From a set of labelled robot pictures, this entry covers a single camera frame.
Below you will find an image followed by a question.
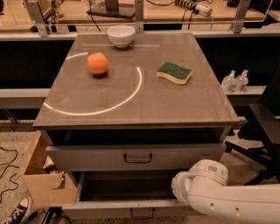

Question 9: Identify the grey drawer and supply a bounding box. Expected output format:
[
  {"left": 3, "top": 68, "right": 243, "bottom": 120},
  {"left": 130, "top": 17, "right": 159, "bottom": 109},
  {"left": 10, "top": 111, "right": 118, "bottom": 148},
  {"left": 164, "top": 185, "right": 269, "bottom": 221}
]
[
  {"left": 62, "top": 171, "right": 197, "bottom": 220},
  {"left": 46, "top": 143, "right": 225, "bottom": 172}
]

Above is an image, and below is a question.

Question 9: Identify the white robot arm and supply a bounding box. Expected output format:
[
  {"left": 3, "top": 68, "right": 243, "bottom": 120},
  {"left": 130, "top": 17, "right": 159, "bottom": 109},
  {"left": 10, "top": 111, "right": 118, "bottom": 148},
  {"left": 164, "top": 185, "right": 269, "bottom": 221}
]
[{"left": 171, "top": 159, "right": 280, "bottom": 224}]

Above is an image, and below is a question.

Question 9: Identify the grey drawer cabinet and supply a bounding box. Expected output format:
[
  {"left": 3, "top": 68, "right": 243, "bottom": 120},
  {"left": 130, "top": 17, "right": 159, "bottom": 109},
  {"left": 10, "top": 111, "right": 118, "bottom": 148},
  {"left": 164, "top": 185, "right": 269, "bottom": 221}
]
[{"left": 32, "top": 31, "right": 240, "bottom": 173}]

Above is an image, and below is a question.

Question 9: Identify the grey top drawer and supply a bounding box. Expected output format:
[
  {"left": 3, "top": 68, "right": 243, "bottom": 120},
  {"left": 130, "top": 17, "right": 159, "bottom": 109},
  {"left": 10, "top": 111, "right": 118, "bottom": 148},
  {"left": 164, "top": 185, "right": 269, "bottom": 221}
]
[{"left": 46, "top": 143, "right": 225, "bottom": 172}]

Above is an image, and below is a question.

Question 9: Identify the green yellow sponge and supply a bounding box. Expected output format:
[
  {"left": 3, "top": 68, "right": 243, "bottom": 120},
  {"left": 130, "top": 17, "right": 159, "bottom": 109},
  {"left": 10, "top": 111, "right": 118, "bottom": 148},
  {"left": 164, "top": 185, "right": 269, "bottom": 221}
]
[{"left": 157, "top": 62, "right": 193, "bottom": 85}]

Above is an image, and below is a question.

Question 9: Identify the orange fruit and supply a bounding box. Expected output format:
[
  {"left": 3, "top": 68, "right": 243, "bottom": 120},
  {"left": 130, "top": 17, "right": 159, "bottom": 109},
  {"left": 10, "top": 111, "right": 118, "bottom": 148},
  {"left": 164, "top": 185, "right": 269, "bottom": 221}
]
[{"left": 87, "top": 52, "right": 109, "bottom": 74}]

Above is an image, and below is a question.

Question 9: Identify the white bowl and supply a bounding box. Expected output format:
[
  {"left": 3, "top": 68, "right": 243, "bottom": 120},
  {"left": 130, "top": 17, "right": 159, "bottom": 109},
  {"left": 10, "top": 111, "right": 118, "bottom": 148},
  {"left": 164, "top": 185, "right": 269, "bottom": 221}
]
[{"left": 107, "top": 25, "right": 135, "bottom": 48}]

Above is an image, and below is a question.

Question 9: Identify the right clear bottle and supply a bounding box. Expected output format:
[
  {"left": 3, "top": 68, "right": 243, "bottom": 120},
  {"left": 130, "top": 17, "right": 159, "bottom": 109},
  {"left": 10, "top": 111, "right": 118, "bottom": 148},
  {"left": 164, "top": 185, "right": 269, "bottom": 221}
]
[{"left": 234, "top": 70, "right": 249, "bottom": 92}]

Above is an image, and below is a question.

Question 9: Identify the black monitor stand base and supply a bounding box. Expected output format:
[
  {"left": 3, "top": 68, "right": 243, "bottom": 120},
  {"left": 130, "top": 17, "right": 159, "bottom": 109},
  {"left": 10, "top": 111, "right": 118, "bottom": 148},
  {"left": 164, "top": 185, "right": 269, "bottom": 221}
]
[{"left": 87, "top": 0, "right": 135, "bottom": 19}]

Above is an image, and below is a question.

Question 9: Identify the white power strip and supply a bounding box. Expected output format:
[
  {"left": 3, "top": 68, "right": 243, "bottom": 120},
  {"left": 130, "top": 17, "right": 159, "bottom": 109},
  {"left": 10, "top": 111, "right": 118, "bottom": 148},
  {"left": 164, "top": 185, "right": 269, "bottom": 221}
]
[{"left": 174, "top": 0, "right": 212, "bottom": 17}]

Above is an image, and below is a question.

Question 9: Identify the cardboard box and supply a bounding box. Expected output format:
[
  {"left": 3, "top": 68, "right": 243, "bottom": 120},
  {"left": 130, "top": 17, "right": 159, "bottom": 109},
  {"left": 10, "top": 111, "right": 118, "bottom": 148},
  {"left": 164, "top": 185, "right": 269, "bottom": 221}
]
[{"left": 16, "top": 131, "right": 77, "bottom": 208}]

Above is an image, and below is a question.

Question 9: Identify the black office chair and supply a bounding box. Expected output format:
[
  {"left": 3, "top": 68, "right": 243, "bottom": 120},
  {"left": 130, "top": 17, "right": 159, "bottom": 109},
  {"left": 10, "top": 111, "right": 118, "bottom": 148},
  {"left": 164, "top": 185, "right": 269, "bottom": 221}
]
[{"left": 225, "top": 67, "right": 280, "bottom": 186}]

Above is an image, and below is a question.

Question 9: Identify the black white sneaker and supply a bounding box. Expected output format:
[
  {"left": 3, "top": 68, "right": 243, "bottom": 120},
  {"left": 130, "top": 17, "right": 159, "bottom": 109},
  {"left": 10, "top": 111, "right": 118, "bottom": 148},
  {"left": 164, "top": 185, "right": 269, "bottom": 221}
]
[{"left": 1, "top": 196, "right": 34, "bottom": 224}]

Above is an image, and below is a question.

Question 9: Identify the black floor cable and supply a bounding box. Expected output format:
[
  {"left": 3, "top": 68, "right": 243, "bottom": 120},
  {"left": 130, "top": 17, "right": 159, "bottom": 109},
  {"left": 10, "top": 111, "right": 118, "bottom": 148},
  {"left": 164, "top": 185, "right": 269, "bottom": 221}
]
[{"left": 0, "top": 145, "right": 20, "bottom": 205}]

